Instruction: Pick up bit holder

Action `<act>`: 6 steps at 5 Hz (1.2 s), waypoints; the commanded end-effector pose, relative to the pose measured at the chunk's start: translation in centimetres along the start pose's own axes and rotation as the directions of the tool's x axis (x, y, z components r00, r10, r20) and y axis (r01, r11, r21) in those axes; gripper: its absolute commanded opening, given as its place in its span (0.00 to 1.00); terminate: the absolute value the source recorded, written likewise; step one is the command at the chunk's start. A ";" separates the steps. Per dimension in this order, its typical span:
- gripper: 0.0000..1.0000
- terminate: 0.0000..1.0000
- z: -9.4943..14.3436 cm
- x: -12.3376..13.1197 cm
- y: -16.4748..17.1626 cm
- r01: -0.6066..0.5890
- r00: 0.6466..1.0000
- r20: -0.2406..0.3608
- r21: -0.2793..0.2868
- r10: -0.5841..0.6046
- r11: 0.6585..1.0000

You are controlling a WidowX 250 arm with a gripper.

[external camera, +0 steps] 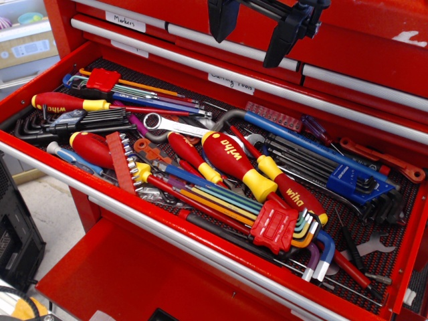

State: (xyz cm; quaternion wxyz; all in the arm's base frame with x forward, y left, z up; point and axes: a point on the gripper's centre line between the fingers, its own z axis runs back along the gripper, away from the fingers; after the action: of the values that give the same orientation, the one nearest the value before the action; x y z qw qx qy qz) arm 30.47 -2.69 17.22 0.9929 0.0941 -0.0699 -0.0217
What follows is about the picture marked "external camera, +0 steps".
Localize small red yellow screwdriver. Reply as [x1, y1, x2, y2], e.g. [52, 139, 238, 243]
[167, 132, 227, 188]

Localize silver combination wrench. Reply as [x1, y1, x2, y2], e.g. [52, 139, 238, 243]
[143, 113, 211, 138]

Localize black hex key set left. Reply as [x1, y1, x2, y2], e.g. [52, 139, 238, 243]
[13, 108, 136, 146]

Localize red yellow Wiha screwdriver right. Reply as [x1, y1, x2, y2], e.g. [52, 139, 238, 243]
[226, 122, 328, 226]

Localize red yellow wiha screwdriver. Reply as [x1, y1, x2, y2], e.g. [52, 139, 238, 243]
[201, 131, 278, 203]
[31, 92, 201, 116]
[226, 122, 328, 226]

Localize colourful hex key set front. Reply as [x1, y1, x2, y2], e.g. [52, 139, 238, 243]
[153, 160, 335, 282]

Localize white label cutting tools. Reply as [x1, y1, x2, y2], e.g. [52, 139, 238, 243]
[208, 73, 255, 96]

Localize flat silver open wrench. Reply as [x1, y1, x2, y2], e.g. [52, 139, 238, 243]
[356, 231, 397, 257]

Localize open red tool drawer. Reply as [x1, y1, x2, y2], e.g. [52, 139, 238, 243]
[1, 53, 427, 320]

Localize white label markers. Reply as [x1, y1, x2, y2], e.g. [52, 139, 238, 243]
[105, 11, 146, 33]

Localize orange grey utility knife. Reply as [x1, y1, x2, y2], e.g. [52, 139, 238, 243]
[133, 138, 179, 166]

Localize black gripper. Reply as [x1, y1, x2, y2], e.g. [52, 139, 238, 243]
[207, 0, 331, 68]

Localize blue holder black hex keys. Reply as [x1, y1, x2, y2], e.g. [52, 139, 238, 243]
[263, 134, 407, 225]

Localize blue grey precision screwdriver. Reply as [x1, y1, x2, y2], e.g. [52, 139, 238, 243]
[46, 141, 118, 185]

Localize colourful hex key set rear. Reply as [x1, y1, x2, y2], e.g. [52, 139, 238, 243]
[60, 68, 212, 118]

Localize colourful hex key set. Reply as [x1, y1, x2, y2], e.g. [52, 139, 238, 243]
[153, 160, 335, 282]
[60, 68, 212, 118]

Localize red yellow Wiha screwdriver centre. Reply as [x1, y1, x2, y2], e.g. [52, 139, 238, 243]
[201, 131, 278, 203]

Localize purple handled small screwdriver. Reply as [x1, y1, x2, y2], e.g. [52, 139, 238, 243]
[301, 115, 344, 155]

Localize orange red flat tool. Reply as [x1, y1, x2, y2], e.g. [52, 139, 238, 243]
[340, 137, 427, 183]

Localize red tool chest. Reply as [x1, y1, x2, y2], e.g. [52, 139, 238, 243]
[45, 1, 427, 167]

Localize red bit holder with bits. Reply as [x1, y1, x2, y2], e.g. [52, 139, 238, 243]
[106, 132, 138, 196]

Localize black computer case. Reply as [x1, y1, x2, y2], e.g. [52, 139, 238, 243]
[1, 153, 46, 292]

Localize lower open red drawer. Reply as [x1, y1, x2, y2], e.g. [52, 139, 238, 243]
[35, 217, 295, 321]

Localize black precision screwdriver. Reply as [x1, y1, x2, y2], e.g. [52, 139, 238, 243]
[334, 209, 365, 273]

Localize red yellow Wiha screwdriver left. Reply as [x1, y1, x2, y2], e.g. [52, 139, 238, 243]
[31, 92, 201, 116]

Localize red bit holder strip rear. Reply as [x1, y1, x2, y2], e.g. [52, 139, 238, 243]
[245, 102, 303, 132]

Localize red yellow screwdriver front left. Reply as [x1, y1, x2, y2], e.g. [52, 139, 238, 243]
[70, 132, 249, 234]

